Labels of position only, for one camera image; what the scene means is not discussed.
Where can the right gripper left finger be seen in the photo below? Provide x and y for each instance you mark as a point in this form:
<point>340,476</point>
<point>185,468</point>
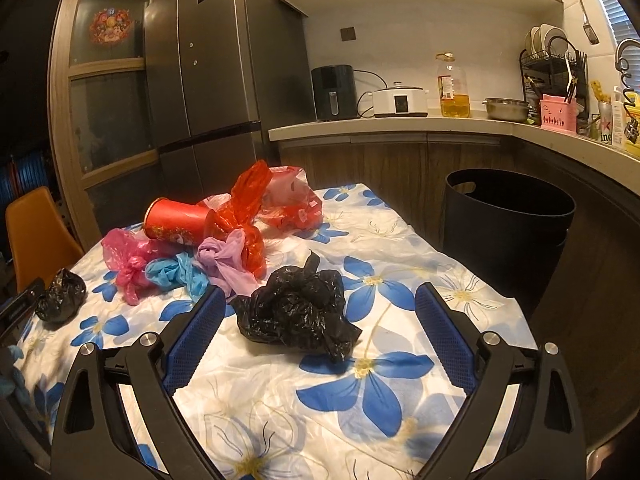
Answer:
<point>93,438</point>

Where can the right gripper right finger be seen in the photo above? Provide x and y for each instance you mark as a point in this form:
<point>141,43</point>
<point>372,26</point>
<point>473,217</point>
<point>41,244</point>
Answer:
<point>544,436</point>

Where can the small black plastic bag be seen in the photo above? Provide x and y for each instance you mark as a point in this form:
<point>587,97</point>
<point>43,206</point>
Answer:
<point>62,299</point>

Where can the blue plastic bag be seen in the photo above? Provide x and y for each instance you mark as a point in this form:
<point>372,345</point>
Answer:
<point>175,272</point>

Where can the pink plastic bag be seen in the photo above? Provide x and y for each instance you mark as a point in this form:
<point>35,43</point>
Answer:
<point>127,252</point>

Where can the purple plastic bag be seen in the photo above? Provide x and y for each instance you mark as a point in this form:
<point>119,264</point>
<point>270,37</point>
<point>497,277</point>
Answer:
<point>221,261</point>

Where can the red paper cup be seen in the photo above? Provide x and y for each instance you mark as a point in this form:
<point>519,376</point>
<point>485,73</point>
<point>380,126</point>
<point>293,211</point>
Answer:
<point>175,222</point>

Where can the large black plastic bag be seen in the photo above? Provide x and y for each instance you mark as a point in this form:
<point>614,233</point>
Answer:
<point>301,307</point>

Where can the red cellophane wrapper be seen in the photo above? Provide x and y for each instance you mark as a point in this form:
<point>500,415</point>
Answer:
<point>239,213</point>

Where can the red white snack bag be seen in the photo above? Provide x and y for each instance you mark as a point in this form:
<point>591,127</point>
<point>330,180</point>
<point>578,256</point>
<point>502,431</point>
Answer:
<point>289,203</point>

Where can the black trash bin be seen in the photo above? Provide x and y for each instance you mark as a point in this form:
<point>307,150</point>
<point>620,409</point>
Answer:
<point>507,228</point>

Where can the chrome kitchen faucet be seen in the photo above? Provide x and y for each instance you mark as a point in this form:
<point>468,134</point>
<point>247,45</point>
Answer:
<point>626,67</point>

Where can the orange chair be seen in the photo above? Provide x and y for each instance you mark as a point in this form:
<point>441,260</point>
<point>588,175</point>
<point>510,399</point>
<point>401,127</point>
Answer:
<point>39,241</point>

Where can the blue floral tablecloth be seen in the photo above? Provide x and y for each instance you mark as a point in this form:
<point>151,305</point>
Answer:
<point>265,412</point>

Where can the wooden glass door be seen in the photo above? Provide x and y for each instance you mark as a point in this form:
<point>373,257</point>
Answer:
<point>100,121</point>

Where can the pink utensil holder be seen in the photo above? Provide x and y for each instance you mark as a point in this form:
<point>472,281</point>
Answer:
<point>558,114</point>

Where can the stainless steel bowl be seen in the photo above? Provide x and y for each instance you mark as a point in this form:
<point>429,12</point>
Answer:
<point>507,110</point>

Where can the green white can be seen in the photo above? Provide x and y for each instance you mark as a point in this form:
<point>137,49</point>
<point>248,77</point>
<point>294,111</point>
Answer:
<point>605,122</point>

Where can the yellow detergent bottle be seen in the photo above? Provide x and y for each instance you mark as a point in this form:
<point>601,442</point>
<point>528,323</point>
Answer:
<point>632,119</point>

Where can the cooking oil bottle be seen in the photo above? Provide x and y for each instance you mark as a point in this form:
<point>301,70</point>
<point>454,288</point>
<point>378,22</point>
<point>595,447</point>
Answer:
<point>453,92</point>

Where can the white rice cooker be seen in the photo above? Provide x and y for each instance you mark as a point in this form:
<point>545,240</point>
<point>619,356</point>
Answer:
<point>400,100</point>

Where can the black dish rack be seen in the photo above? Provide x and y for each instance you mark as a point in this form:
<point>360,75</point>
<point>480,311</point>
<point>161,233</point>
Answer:
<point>548,64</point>

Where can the black air fryer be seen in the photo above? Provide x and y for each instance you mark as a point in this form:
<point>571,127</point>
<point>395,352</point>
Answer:
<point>334,92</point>

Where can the hanging spatula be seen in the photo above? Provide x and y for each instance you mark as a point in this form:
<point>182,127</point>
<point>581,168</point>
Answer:
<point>589,31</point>

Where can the dark grey refrigerator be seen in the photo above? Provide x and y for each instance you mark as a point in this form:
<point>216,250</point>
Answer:
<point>221,74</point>

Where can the red door decoration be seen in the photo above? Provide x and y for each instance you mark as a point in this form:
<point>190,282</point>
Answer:
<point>110,27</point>

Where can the window blinds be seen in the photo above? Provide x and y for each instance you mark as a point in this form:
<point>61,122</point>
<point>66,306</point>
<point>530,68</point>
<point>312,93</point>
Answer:
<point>618,20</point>

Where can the wall power outlet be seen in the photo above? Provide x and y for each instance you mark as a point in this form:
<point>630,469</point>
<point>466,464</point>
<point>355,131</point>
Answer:
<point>348,34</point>

